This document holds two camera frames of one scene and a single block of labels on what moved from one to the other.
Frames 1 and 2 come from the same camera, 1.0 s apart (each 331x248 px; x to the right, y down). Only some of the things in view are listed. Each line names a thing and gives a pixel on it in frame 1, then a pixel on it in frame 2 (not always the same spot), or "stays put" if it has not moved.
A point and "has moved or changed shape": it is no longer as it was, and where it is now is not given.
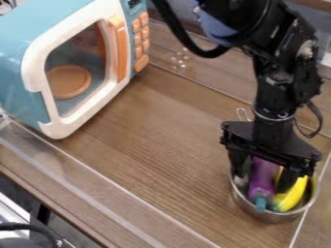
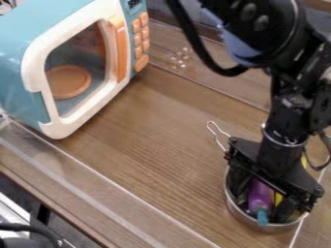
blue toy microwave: x=69 y=52 stays put
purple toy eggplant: x=263 y=175 stays put
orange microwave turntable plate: x=69 y=81 stays put
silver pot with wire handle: x=270 y=216 has moved or changed shape
